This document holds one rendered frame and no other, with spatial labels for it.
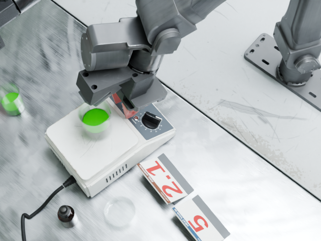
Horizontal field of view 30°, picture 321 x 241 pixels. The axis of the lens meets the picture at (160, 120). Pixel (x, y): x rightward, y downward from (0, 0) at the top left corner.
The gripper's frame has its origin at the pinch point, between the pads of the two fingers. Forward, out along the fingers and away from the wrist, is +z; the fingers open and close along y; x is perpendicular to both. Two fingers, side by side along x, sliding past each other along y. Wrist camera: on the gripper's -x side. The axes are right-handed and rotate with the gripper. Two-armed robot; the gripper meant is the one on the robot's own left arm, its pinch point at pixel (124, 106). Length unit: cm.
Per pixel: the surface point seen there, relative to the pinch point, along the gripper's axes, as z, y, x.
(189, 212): 4.2, 21.2, 0.8
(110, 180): 6.2, 8.9, -7.3
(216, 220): 4.8, 24.7, 4.5
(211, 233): 4.3, 26.2, 2.0
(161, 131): 1.5, 6.5, 4.0
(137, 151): 1.2, 8.1, -2.4
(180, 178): 5.4, 14.8, 3.9
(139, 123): 1.0, 3.6, 1.1
